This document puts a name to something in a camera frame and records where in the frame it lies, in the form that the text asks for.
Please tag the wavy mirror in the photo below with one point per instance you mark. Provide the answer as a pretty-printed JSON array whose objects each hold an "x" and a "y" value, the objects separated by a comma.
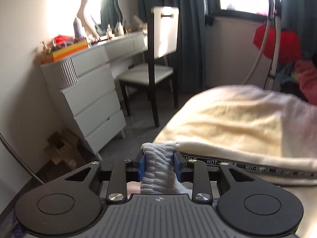
[{"x": 109, "y": 7}]

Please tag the red garment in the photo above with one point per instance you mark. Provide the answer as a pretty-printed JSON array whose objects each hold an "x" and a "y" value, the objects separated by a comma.
[{"x": 284, "y": 44}]

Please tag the white chair with dark frame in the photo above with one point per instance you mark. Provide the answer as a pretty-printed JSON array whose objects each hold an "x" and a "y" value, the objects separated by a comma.
[{"x": 166, "y": 29}]

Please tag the orange box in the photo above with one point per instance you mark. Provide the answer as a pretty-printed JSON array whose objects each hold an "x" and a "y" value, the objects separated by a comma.
[{"x": 64, "y": 52}]

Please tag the white dresser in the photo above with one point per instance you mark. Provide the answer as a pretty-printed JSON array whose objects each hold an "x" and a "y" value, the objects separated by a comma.
[{"x": 91, "y": 99}]

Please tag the narrow teal curtain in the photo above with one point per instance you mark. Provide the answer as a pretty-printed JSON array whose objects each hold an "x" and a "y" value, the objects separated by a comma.
[{"x": 190, "y": 29}]

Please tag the tall white bottle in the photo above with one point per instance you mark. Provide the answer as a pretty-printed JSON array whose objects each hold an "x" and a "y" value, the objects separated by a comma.
[{"x": 78, "y": 28}]

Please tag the cream pants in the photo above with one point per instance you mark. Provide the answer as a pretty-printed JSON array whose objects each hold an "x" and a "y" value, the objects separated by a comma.
[{"x": 223, "y": 124}]

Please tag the open cardboard box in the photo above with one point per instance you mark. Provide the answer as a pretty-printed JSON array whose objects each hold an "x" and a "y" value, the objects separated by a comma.
[{"x": 64, "y": 151}]

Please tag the garment steamer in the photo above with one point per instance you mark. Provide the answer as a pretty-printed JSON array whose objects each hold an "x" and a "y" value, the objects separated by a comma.
[{"x": 274, "y": 64}]

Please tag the pink cloth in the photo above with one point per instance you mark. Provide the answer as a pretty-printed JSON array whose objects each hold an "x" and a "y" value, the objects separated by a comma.
[{"x": 309, "y": 79}]

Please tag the clutter of small trinkets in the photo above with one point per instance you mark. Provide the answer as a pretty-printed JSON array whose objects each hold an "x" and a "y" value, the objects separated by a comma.
[{"x": 62, "y": 41}]

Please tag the row of cosmetic bottles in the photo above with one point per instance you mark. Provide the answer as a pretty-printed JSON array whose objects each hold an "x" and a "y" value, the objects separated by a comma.
[{"x": 116, "y": 29}]

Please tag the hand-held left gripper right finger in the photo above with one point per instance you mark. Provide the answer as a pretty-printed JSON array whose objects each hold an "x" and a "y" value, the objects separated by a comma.
[{"x": 177, "y": 167}]

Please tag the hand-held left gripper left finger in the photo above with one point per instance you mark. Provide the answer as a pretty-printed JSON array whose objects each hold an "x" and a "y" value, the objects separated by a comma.
[{"x": 141, "y": 167}]

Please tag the wide teal curtain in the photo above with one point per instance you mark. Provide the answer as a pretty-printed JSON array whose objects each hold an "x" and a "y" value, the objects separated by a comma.
[{"x": 302, "y": 10}]

